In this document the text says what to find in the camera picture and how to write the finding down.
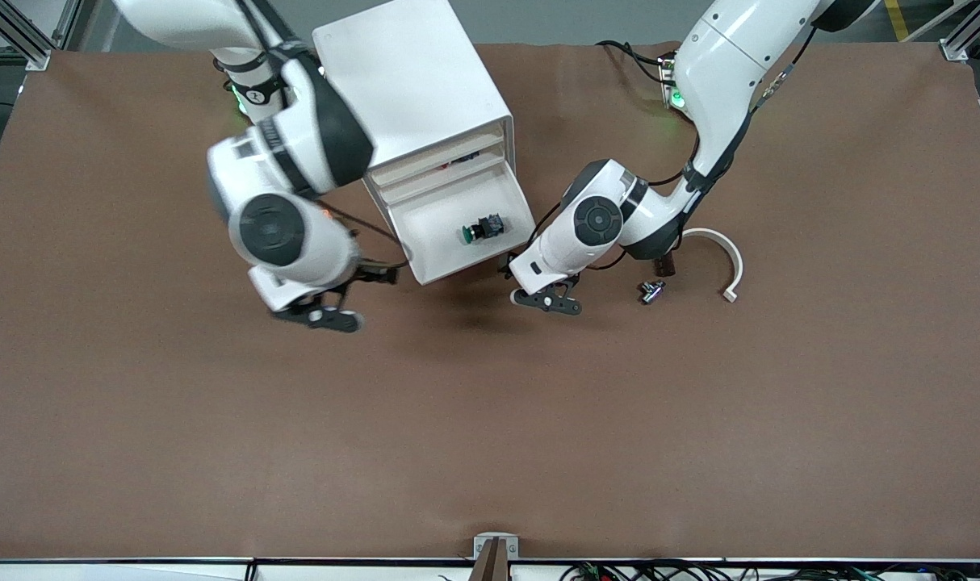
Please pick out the grey metal bracket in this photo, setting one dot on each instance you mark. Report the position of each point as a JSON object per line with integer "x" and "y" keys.
{"x": 482, "y": 545}

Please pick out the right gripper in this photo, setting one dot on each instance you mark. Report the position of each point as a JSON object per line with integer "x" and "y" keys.
{"x": 374, "y": 273}

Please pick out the brown post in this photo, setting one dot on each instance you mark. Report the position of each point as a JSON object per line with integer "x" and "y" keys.
{"x": 492, "y": 565}

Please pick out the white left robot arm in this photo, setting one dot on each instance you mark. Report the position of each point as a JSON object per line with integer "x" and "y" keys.
{"x": 724, "y": 64}

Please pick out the silver metal fitting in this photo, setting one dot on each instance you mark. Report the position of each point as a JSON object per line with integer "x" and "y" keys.
{"x": 652, "y": 292}

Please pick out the white curved plastic piece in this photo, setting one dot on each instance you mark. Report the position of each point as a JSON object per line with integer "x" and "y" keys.
{"x": 736, "y": 266}

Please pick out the small red black parts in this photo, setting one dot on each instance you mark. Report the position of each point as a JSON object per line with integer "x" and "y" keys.
{"x": 458, "y": 161}

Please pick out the green push button switch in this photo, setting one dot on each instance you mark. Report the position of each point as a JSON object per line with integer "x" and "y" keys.
{"x": 490, "y": 226}

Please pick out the brown terminal block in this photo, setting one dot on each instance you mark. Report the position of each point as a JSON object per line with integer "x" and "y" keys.
{"x": 665, "y": 268}

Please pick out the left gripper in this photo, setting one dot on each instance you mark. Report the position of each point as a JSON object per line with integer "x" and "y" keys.
{"x": 504, "y": 263}

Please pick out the brown table mat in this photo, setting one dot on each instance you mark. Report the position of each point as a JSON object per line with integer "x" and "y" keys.
{"x": 490, "y": 403}

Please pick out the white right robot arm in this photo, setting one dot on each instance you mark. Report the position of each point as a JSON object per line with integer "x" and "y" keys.
{"x": 328, "y": 250}

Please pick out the aluminium frame profile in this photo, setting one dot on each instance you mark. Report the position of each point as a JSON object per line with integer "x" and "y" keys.
{"x": 22, "y": 36}
{"x": 962, "y": 44}

